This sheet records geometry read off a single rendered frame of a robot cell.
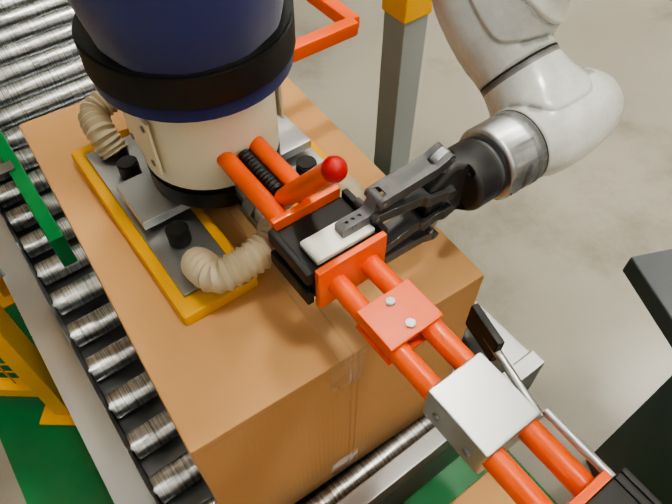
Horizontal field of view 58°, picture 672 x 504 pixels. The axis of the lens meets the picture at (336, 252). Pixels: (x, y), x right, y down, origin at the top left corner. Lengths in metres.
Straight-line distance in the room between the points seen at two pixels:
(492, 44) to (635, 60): 2.28
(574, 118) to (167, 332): 0.52
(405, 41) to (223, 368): 0.75
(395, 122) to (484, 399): 0.89
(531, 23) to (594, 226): 1.52
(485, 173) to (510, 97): 0.11
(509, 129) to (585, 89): 0.11
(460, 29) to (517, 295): 1.29
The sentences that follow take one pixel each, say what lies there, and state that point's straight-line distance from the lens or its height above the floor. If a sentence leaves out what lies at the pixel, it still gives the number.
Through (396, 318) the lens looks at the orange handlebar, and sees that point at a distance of 0.54.
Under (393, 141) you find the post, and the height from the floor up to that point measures 0.64.
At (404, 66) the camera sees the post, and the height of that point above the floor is 0.83.
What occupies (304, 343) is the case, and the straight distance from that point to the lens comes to 0.69.
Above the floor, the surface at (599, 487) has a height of 1.10.
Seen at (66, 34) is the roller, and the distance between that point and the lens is 2.03.
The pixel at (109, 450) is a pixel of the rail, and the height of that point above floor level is 0.60.
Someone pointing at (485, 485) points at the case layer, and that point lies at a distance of 1.08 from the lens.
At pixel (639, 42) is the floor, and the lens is 3.12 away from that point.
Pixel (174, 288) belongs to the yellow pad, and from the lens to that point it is 0.73.
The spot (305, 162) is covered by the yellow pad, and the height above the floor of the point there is 1.00.
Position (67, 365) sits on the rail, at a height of 0.60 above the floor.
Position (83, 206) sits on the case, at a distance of 0.88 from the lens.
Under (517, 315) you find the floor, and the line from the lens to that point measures 1.90.
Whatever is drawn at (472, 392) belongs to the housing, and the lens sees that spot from 0.52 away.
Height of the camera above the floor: 1.55
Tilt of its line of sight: 53 degrees down
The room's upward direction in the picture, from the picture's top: straight up
